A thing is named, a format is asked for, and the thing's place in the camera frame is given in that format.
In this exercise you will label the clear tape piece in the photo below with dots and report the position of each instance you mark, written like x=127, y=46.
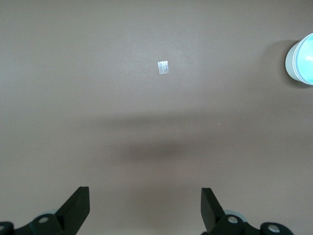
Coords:
x=163, y=67

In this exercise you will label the white plate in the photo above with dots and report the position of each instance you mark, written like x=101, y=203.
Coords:
x=289, y=63

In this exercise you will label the brown table cloth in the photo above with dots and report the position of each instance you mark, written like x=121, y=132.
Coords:
x=73, y=73

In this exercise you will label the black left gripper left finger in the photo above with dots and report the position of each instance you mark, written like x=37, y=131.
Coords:
x=73, y=213

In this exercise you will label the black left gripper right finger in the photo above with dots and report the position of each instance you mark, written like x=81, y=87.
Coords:
x=212, y=215

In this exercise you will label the blue plate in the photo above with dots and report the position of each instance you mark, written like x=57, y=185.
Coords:
x=305, y=63

